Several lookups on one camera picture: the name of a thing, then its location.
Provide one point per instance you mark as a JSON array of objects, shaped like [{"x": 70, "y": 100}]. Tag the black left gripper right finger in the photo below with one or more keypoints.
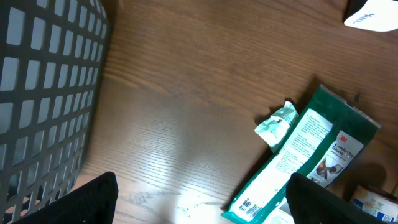
[{"x": 310, "y": 203}]

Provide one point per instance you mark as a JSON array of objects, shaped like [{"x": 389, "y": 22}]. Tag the white barcode scanner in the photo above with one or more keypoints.
[{"x": 372, "y": 15}]

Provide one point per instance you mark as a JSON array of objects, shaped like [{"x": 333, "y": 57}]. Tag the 3M gloves package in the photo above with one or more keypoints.
[{"x": 320, "y": 145}]

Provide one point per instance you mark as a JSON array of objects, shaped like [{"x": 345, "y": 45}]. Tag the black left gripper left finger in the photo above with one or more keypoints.
[{"x": 92, "y": 203}]

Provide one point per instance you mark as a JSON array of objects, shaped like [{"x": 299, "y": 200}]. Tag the grey plastic basket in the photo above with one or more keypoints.
[{"x": 52, "y": 56}]

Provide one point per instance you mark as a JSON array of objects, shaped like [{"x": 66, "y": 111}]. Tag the green lid white jar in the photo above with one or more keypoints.
[{"x": 375, "y": 202}]

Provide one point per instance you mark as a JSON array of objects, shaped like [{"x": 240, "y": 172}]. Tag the light green tissue pack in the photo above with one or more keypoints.
[{"x": 275, "y": 128}]

